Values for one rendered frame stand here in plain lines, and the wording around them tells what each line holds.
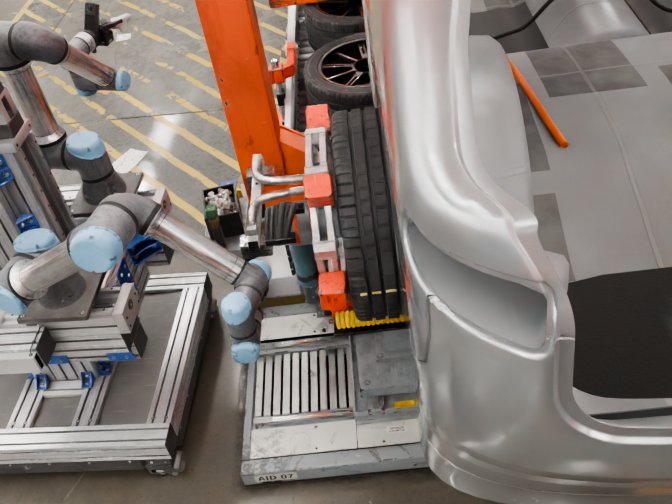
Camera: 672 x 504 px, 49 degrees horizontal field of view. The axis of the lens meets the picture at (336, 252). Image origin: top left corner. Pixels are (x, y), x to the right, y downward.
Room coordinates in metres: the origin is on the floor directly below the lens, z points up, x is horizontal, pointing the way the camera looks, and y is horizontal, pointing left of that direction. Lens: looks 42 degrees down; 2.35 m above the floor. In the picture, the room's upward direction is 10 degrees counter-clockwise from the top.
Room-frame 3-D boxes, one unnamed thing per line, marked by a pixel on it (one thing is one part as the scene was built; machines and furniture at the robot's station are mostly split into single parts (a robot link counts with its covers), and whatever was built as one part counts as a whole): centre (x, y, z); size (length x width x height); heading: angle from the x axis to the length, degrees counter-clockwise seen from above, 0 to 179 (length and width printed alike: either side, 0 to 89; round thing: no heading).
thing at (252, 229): (1.72, 0.14, 1.03); 0.19 x 0.18 x 0.11; 85
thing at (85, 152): (2.22, 0.78, 0.98); 0.13 x 0.12 x 0.14; 66
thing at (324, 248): (1.81, 0.01, 0.85); 0.54 x 0.07 x 0.54; 175
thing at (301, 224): (1.81, 0.08, 0.85); 0.21 x 0.14 x 0.14; 85
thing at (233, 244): (2.42, 0.42, 0.44); 0.43 x 0.17 x 0.03; 175
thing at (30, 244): (1.72, 0.86, 0.98); 0.13 x 0.12 x 0.14; 159
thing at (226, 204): (2.39, 0.42, 0.51); 0.20 x 0.14 x 0.13; 4
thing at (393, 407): (1.79, -0.16, 0.13); 0.50 x 0.36 x 0.10; 175
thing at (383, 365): (1.79, -0.16, 0.32); 0.40 x 0.30 x 0.28; 175
